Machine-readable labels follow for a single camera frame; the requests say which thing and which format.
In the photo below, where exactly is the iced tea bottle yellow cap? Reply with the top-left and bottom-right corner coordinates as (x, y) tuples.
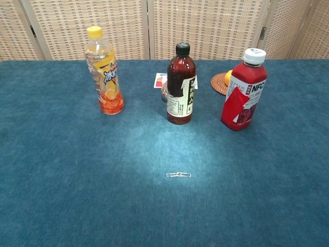
(85, 25), (124, 115)

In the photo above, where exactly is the red juice bottle white cap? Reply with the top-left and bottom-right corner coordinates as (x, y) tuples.
(221, 47), (268, 131)

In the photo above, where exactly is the white picture card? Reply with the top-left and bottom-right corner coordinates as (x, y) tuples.
(154, 73), (198, 90)

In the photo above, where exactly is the dark brown bottle black cap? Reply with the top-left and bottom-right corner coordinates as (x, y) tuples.
(167, 42), (198, 126)

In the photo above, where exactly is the round woven brown coaster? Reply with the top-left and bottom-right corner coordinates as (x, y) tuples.
(210, 72), (233, 96)

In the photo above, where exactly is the blue tablecloth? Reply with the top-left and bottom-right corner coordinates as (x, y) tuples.
(0, 59), (329, 247)

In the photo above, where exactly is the woven folding screen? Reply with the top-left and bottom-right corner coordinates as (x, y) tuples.
(0, 0), (329, 61)

